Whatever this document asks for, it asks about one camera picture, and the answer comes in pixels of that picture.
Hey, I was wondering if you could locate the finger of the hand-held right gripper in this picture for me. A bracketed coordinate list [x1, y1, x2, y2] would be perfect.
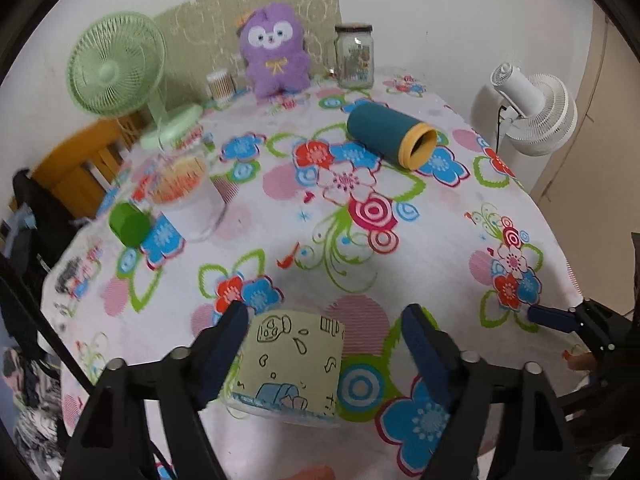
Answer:
[527, 298, 628, 356]

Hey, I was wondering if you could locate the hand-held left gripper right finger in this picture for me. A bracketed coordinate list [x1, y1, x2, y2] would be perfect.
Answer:
[400, 302, 587, 480]

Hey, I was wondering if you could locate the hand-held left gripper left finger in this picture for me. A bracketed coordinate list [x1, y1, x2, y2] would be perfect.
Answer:
[60, 300, 251, 480]

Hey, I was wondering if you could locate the pale yellow doodle paper cup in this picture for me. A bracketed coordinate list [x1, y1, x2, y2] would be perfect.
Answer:
[220, 310, 347, 428]

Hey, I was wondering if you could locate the small green cup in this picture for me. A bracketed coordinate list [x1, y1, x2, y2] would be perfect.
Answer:
[109, 202, 152, 247]

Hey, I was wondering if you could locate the floral tablecloth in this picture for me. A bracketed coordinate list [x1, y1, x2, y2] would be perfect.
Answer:
[40, 67, 583, 480]

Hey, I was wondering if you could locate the clear plastic container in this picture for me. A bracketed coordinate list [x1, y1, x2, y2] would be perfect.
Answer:
[147, 142, 226, 243]

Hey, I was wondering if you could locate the beige door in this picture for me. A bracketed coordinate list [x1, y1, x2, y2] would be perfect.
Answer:
[529, 5, 640, 313]

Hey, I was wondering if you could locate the white clip fan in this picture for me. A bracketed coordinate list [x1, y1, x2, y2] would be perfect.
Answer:
[490, 61, 578, 157]

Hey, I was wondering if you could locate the dark clothing pile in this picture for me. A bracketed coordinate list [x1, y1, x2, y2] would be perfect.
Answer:
[0, 345, 68, 480]

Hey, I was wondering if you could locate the teal tumbler with yellow rim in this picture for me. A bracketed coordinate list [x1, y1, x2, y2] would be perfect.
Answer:
[346, 99, 438, 168]

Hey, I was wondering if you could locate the orange wooden chair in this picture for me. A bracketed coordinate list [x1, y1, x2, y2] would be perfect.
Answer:
[31, 119, 133, 218]

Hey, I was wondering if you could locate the purple plush toy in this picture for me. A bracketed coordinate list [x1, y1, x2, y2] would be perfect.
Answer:
[235, 2, 313, 100]

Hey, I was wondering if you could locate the green table fan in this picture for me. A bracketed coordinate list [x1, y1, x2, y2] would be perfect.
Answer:
[67, 11, 203, 151]

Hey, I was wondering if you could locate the glass jar with dark lid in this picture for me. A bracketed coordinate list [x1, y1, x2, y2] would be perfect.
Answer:
[334, 23, 375, 88]

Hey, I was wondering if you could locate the green patterned wall cloth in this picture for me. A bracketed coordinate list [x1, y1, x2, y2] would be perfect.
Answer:
[152, 0, 343, 96]

